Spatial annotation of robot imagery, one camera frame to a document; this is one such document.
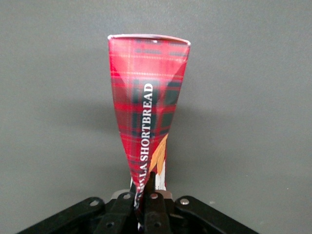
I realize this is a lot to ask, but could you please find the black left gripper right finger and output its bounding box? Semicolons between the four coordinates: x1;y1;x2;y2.
143;172;171;234

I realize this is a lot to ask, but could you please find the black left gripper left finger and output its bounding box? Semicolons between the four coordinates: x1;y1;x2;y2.
94;184;137;234

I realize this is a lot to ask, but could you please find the red tartan cookie box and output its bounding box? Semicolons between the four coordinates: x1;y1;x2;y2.
107;33;191;231

